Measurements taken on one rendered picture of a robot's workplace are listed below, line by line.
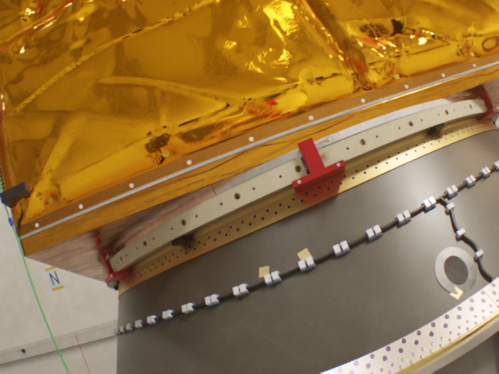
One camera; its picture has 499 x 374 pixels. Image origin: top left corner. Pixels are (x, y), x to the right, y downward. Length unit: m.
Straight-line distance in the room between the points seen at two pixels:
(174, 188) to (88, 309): 5.68
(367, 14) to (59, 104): 0.91
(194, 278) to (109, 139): 0.40
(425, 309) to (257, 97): 0.66
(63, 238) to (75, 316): 5.65
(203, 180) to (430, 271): 0.59
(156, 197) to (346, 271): 0.48
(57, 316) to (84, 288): 0.66
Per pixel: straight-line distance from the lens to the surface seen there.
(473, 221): 1.26
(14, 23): 1.65
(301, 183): 1.23
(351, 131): 1.33
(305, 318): 1.15
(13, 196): 1.35
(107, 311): 6.86
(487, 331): 1.08
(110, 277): 1.67
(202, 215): 1.32
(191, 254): 1.38
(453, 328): 1.09
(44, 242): 1.37
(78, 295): 6.95
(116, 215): 1.32
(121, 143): 1.31
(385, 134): 1.31
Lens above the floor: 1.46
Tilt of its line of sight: 12 degrees up
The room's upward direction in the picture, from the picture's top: 23 degrees counter-clockwise
